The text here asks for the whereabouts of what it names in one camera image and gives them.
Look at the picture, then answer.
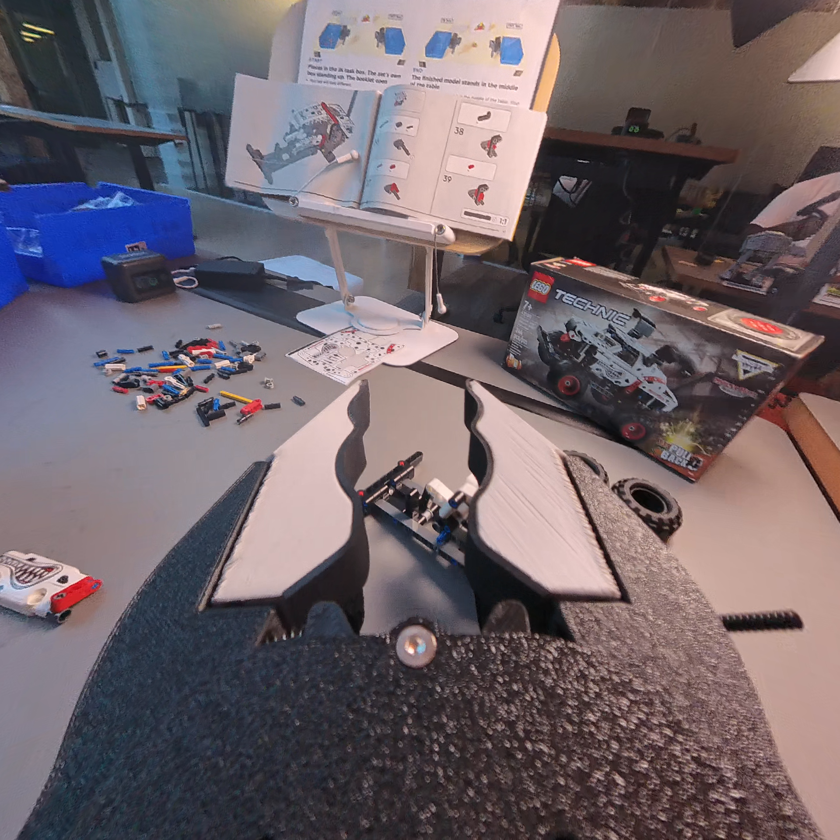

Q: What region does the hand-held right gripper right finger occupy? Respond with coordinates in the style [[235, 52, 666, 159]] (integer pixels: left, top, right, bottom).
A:
[[462, 379, 623, 601]]

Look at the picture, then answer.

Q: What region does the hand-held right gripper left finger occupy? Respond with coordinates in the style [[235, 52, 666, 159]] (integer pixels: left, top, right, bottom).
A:
[[209, 379, 371, 605]]

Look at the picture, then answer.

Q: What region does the toy truck chassis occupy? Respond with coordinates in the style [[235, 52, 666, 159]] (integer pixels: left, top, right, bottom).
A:
[[357, 451, 483, 568]]

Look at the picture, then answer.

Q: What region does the white toothed toy panel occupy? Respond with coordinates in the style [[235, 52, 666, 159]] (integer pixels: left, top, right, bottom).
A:
[[0, 551, 104, 624]]

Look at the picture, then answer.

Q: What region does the toy instruction booklet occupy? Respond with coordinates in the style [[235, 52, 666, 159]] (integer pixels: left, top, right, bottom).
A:
[[225, 73, 549, 227]]

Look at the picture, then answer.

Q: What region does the grey desk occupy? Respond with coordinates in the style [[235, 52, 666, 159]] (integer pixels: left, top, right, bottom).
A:
[[0, 197, 840, 840]]

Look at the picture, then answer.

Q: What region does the pile of small toy pieces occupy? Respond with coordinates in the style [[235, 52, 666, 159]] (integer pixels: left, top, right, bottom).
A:
[[92, 322, 306, 427]]

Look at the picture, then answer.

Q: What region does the white sticker sheet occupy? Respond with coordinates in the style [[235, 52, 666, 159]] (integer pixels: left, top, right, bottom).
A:
[[285, 328, 403, 386]]

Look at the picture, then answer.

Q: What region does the toy truck box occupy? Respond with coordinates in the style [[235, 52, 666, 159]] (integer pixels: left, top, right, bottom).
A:
[[504, 256, 824, 483]]

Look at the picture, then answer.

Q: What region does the black ribbed toy rod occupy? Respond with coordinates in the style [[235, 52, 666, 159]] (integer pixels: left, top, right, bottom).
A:
[[722, 610, 803, 632]]

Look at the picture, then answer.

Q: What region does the black power adapter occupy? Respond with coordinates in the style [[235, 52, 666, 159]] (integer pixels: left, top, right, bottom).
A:
[[195, 259, 266, 291]]

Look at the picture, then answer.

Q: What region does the white flat pad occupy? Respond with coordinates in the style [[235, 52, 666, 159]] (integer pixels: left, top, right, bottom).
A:
[[261, 255, 342, 290]]

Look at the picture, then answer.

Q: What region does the wooden board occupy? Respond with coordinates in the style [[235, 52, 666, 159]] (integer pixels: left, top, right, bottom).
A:
[[784, 394, 840, 519]]

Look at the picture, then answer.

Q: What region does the black box device with display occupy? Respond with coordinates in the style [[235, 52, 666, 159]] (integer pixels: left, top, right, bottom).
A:
[[101, 249, 177, 303]]

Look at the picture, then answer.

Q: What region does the blue plastic bin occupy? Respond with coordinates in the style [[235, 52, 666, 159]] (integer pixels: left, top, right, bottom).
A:
[[0, 182, 196, 287], [0, 223, 28, 309]]

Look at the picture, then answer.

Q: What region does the grey toy model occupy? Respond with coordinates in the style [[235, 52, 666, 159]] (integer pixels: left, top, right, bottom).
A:
[[722, 230, 798, 290]]

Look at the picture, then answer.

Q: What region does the wooden background table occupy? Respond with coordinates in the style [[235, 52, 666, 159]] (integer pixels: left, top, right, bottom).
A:
[[543, 126, 740, 277]]

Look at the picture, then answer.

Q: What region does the dark background table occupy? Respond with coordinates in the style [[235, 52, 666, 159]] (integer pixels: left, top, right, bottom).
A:
[[0, 105, 188, 191]]

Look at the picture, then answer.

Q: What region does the printed instruction sheet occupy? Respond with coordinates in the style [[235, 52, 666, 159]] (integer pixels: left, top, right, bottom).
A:
[[298, 0, 562, 106]]

